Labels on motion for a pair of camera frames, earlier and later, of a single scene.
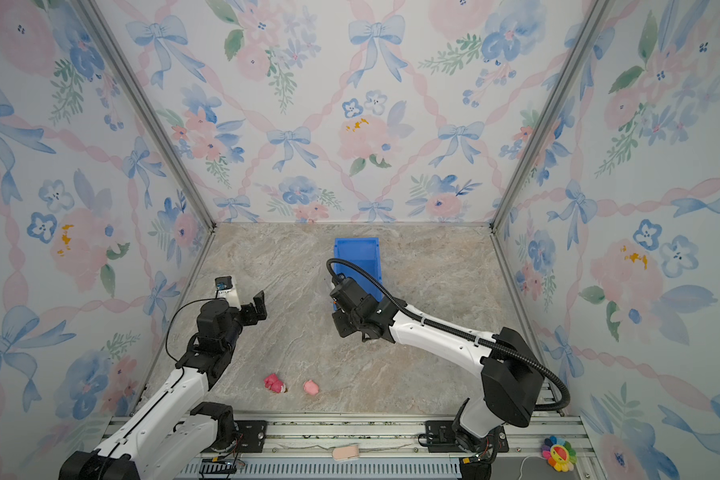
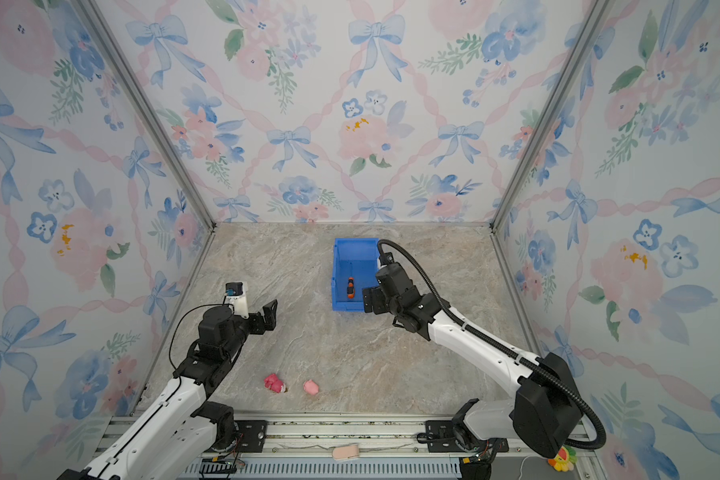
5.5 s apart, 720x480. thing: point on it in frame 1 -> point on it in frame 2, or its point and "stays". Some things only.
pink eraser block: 343,453 stays
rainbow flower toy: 558,454 stays
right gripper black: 339,319 -> 377,295
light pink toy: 311,388 stays
